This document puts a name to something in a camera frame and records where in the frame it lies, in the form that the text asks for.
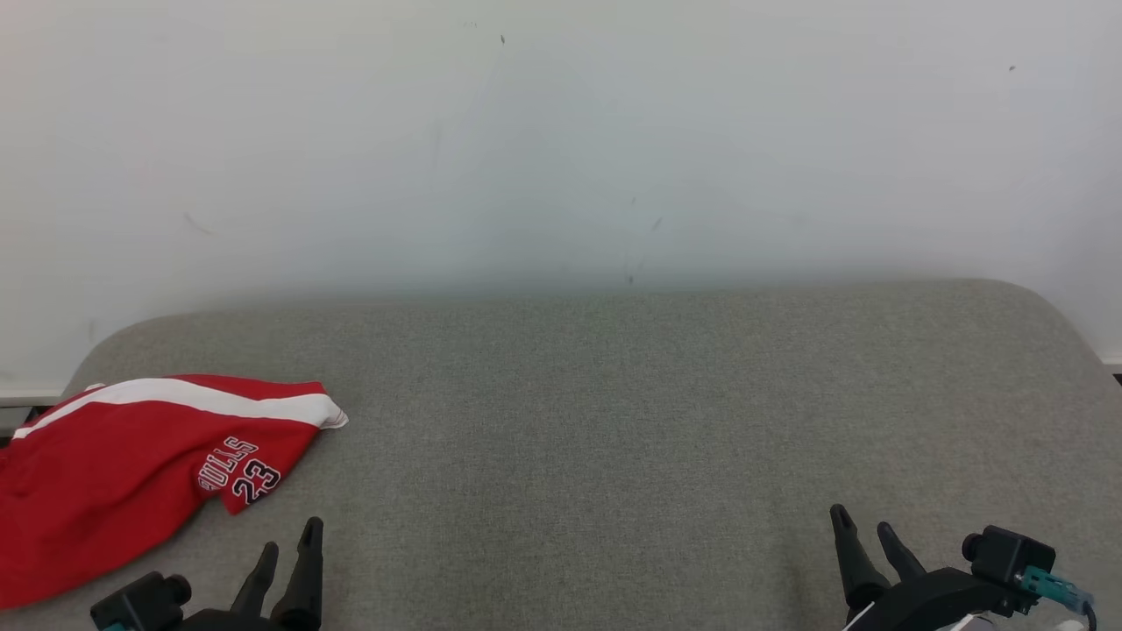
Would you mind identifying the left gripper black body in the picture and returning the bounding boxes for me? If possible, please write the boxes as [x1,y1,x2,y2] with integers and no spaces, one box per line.
[167,609,322,631]

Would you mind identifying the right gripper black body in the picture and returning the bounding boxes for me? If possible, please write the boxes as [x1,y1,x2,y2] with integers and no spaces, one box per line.
[846,568,1025,631]

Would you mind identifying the red Bulls 23 shorts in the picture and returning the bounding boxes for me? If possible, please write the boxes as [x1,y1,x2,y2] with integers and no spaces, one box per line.
[0,374,349,610]

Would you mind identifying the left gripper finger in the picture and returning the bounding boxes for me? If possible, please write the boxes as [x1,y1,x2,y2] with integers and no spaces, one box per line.
[231,542,280,616]
[272,517,324,628]

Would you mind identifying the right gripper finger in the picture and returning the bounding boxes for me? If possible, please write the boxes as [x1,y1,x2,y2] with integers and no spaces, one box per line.
[877,522,928,586]
[829,504,891,614]

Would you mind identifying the grey metal furniture base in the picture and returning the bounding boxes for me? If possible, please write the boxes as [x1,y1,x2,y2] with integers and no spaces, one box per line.
[0,399,64,439]

